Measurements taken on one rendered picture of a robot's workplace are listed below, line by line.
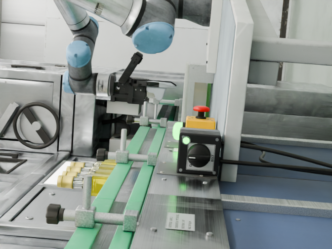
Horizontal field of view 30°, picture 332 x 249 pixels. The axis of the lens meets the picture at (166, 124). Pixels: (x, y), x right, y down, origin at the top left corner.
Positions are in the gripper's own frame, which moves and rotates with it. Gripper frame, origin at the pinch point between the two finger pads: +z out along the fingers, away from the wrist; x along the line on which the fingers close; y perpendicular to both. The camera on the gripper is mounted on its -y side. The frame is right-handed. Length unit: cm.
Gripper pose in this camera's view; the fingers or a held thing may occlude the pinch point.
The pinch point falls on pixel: (172, 83)
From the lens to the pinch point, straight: 202.0
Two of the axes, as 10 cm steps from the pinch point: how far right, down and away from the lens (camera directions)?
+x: -0.5, 1.6, -9.9
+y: -0.7, 9.8, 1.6
